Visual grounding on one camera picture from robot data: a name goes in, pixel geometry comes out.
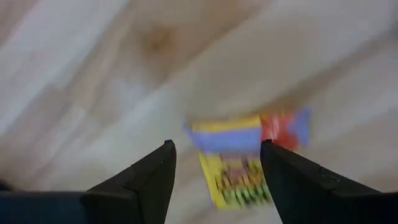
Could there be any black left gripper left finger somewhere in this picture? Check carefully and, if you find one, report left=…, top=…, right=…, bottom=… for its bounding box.
left=81, top=139, right=177, bottom=224

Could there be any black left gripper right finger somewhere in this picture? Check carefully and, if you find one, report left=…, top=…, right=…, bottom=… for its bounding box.
left=259, top=139, right=386, bottom=224

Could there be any yellow Sour Patch candy bag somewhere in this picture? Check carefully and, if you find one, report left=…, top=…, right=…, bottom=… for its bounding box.
left=183, top=107, right=312, bottom=210

